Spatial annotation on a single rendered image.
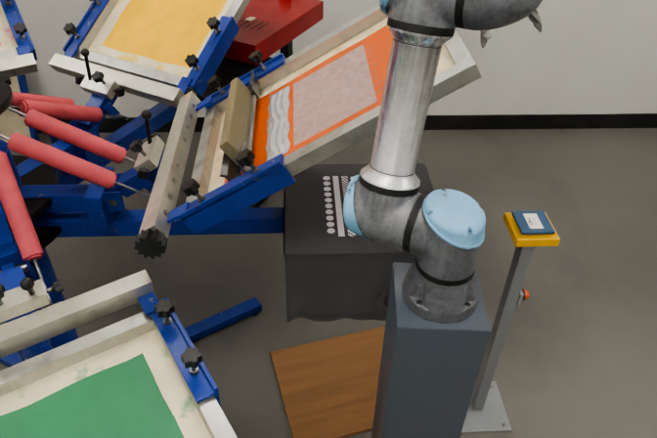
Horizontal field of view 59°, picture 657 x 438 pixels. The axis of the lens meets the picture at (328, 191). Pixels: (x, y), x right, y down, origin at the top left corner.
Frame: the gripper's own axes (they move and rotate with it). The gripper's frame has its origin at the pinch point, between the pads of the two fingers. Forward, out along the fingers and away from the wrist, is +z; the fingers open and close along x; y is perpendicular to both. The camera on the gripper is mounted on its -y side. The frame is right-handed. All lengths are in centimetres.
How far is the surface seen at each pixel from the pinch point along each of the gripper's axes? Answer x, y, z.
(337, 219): -58, 7, 39
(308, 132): -56, 14, 3
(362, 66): -39.0, -4.0, -1.9
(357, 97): -41.9, 10.1, -1.1
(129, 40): -122, -71, -5
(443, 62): -20.0, 15.5, -7.0
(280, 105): -65, -8, 5
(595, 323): 34, -28, 166
